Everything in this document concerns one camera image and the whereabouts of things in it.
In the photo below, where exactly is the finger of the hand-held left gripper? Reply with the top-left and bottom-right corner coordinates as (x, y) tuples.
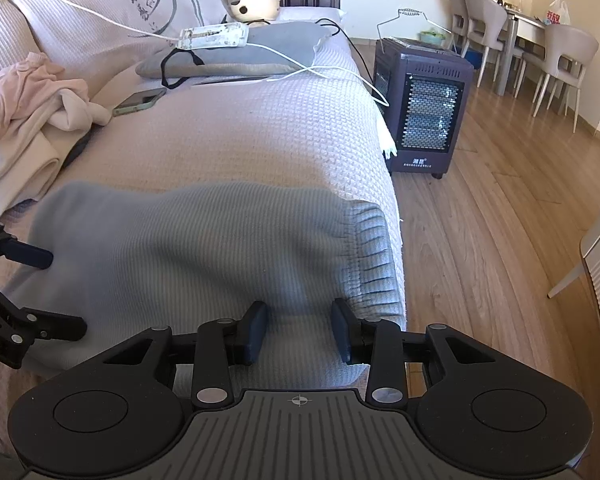
(0, 219), (55, 271)
(7, 307), (88, 345)

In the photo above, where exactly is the white power strip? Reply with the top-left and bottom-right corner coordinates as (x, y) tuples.
(179, 23), (251, 52)

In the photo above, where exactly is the black cable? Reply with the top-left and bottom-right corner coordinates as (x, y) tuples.
(312, 17), (343, 38)

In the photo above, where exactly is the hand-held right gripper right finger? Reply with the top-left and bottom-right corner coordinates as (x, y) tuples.
(330, 298), (496, 410)

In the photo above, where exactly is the white power strip cable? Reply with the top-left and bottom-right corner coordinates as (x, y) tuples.
(0, 0), (183, 43)

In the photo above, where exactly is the panda toy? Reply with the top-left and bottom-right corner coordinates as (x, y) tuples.
(229, 0), (282, 27)

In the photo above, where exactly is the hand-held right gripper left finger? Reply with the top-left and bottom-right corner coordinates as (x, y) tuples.
(102, 301), (270, 410)

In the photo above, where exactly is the metal wire handle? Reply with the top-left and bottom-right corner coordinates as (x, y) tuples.
(376, 7), (455, 53)

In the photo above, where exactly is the dining table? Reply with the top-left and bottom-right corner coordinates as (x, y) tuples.
(495, 7), (556, 98)

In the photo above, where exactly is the black strap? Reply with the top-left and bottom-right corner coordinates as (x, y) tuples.
(160, 49), (204, 90)

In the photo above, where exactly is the dark blue cloth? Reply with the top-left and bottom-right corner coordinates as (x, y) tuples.
(59, 127), (103, 171)

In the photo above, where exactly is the green-cased smartphone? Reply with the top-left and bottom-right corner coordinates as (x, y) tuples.
(112, 87), (168, 118)

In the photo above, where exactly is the cream knit garment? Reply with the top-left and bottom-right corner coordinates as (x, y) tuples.
(0, 85), (113, 211)

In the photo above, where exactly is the grey cushion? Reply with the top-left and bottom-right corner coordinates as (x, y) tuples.
(135, 21), (335, 81)

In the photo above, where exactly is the white charging cable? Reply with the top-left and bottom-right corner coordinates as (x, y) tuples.
(245, 40), (392, 110)

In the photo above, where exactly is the white plastic bag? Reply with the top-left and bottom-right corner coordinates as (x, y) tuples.
(544, 0), (572, 27)

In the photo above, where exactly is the dark purple heater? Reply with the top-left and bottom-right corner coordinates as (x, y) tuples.
(372, 37), (473, 180)

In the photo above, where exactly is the beige dining chair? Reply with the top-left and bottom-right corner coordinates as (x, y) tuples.
(445, 0), (471, 58)
(520, 23), (600, 134)
(463, 0), (510, 86)

